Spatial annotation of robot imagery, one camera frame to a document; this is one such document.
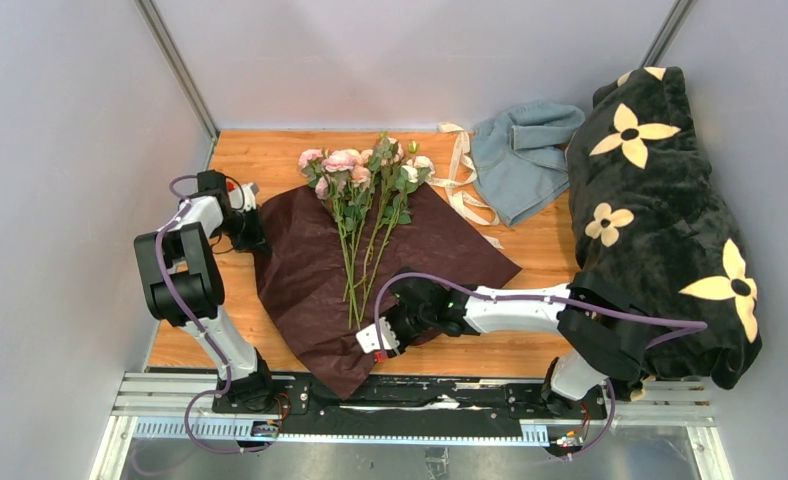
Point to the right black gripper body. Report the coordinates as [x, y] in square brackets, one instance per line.
[409, 324]

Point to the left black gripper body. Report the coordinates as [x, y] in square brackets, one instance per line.
[245, 230]

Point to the white rose stem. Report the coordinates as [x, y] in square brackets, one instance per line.
[421, 169]

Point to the pink rose stem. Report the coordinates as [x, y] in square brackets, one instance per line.
[341, 180]

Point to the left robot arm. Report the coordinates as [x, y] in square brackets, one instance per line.
[182, 284]

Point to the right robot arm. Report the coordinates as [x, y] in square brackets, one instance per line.
[607, 331]

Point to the cream printed ribbon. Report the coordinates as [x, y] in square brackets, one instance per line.
[461, 178]

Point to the blue towel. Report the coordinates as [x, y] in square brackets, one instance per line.
[519, 160]

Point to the black flower-pattern blanket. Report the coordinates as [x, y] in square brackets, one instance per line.
[648, 220]

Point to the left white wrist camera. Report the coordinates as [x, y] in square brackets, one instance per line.
[242, 197]

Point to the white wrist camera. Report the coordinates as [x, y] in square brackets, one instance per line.
[379, 337]
[242, 197]

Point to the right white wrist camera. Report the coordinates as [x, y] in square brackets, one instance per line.
[379, 337]

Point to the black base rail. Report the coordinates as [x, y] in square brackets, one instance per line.
[426, 407]

